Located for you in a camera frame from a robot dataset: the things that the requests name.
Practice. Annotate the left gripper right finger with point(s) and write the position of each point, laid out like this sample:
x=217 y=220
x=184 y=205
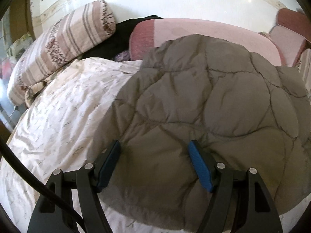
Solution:
x=255 y=208

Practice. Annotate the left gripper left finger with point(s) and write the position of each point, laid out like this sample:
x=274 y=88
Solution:
x=78 y=191

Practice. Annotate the olive quilted hooded coat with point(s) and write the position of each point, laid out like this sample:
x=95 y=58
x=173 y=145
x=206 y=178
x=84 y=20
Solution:
x=236 y=104

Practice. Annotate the white patterned bed quilt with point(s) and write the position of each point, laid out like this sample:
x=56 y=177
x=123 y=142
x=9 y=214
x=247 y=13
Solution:
x=57 y=132

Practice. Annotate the striped floral cushion right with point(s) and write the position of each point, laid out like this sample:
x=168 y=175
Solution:
x=303 y=65

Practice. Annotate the pink cushion corner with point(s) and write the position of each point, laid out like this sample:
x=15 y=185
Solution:
x=289 y=43

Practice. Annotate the striped floral pillow left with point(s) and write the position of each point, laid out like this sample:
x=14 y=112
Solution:
x=71 y=36

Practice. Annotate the pink red cushion upper right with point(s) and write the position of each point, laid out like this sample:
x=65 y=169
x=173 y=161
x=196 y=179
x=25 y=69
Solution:
x=295 y=22

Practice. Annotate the black garment behind bolster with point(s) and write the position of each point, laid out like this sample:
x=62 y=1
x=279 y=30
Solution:
x=118 y=42

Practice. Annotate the pink bolster cushion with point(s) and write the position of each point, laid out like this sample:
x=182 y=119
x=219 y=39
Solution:
x=154 y=32

